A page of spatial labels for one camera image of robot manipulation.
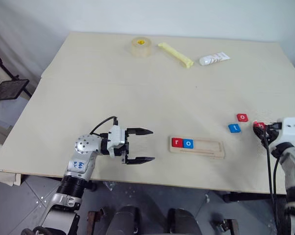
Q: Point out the white squeeze tube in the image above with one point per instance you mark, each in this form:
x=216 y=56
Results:
x=213 y=59

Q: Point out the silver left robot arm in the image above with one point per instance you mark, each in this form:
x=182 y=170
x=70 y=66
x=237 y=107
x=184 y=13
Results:
x=82 y=147

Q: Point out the yellow long packet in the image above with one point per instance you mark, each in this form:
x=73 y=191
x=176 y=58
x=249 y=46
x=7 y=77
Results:
x=175 y=55

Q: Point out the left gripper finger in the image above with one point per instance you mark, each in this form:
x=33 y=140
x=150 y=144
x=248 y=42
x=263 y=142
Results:
x=140 y=160
x=140 y=131

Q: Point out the wooden letter tray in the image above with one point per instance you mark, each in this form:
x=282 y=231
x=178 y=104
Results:
x=206 y=148

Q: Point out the brown rusty foot bracket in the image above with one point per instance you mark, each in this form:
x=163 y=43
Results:
x=93 y=219
x=226 y=224

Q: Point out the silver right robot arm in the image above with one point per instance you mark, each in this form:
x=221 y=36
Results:
x=294 y=161

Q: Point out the black stand pole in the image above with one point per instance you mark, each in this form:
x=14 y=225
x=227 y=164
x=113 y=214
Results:
x=4 y=68

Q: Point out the red letter r block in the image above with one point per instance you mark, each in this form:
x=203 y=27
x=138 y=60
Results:
x=177 y=142

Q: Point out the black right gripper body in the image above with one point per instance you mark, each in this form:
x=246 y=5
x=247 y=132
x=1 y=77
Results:
x=273 y=134

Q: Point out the black table frame bar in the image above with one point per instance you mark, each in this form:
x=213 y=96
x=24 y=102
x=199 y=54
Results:
x=250 y=196

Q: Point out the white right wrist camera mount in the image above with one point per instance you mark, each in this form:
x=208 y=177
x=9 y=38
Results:
x=291 y=129

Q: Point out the red letter o block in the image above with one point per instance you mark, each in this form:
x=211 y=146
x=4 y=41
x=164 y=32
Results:
x=242 y=117

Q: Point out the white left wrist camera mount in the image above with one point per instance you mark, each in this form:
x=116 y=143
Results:
x=115 y=137

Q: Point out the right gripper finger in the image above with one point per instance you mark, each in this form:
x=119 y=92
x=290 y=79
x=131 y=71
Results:
x=268 y=125
x=259 y=135

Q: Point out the blue letter o block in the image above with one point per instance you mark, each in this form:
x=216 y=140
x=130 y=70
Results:
x=188 y=143

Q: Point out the red letter b block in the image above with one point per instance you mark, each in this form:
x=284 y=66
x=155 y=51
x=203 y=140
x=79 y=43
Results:
x=260 y=125

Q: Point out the beige tape roll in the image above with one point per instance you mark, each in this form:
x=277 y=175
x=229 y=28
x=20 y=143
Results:
x=141 y=47

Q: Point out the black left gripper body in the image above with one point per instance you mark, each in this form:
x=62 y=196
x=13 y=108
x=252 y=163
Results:
x=126 y=149

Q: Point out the black stand plate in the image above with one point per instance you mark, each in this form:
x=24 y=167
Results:
x=9 y=89

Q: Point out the blue letter t block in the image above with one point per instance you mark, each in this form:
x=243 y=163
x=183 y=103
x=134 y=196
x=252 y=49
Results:
x=234 y=128

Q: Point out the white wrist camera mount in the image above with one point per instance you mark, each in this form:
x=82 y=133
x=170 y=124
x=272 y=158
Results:
x=115 y=137
x=291 y=129

